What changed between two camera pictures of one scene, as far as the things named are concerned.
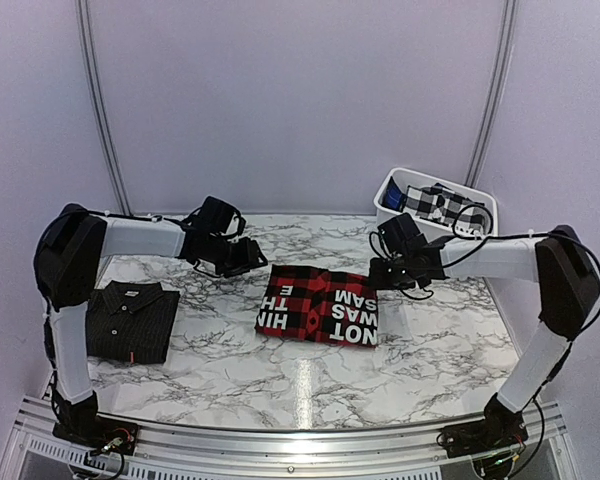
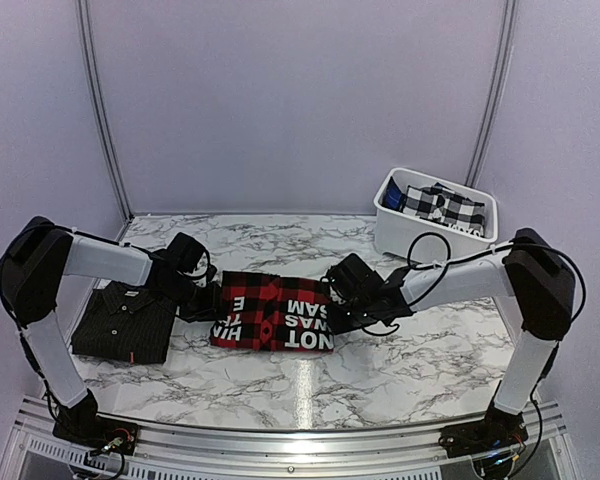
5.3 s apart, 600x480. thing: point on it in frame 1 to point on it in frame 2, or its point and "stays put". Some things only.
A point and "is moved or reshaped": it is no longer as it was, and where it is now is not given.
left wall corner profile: [95, 107] stays put
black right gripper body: [397, 277] to [358, 317]
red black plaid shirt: [320, 305] is moved or reshaped
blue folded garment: [394, 198] stays put
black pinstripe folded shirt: [130, 322] stays put
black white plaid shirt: [445, 206] stays put
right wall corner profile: [475, 173] stays put
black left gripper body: [229, 260] to [193, 304]
